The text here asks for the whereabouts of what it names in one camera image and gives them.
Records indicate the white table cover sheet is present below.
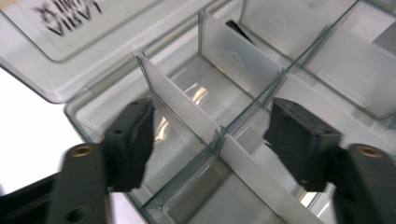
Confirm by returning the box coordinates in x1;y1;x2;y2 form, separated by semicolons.
0;66;105;195

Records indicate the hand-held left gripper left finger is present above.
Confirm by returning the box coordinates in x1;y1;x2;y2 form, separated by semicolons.
102;97;156;193

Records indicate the small black rectangular block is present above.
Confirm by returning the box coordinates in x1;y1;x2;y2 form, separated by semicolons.
225;20;254;44

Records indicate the transparent grey compartment storage box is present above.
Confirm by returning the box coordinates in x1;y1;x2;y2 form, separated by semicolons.
0;0;396;224

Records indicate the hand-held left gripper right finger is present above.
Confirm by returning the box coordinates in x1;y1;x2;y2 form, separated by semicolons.
263;97;342;192

